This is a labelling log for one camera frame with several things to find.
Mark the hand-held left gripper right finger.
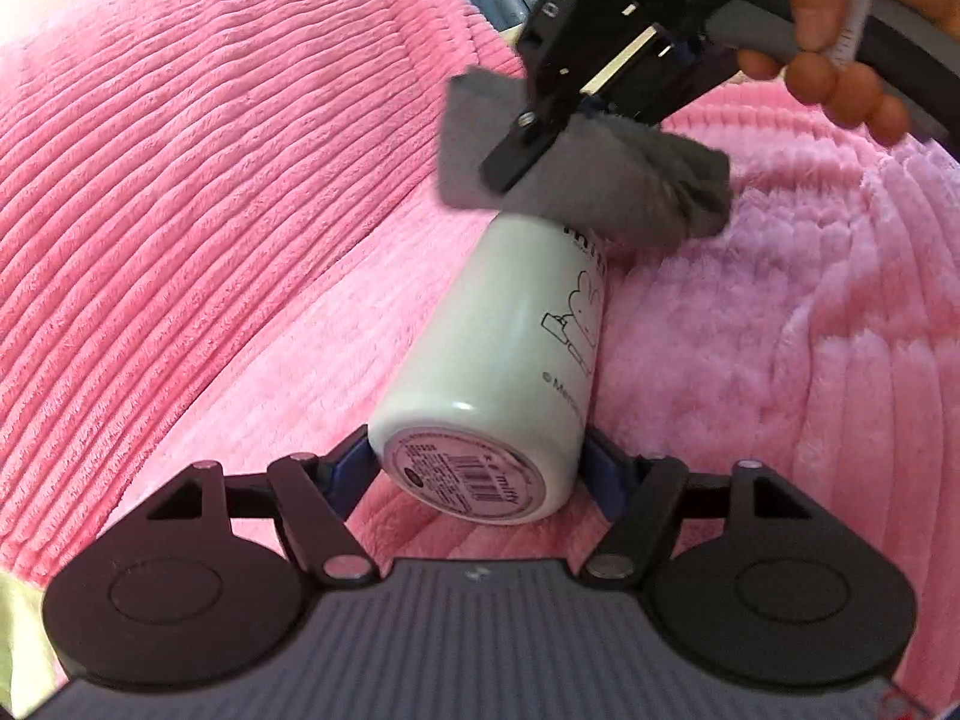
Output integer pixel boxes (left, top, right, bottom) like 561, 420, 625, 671
581, 431, 815, 587

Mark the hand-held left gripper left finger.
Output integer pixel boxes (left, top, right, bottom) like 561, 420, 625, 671
146, 431, 385, 588

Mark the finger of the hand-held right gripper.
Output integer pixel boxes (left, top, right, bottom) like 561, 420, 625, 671
481, 11, 593, 194

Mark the grey cleaning cloth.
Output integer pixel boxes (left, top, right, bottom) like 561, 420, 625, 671
435, 67, 734, 250

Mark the white printed bottle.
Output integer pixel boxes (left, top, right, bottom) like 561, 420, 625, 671
366, 210, 610, 527

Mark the person's right hand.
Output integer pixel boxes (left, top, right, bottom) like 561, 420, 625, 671
737, 0, 914, 145

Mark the light pink plush blanket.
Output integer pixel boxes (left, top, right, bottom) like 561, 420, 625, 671
105, 79, 960, 695

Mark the dark pink ribbed blanket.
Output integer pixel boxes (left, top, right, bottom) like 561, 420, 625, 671
0, 0, 530, 587

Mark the yellow-green bed sheet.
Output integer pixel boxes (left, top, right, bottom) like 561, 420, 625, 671
0, 568, 65, 700

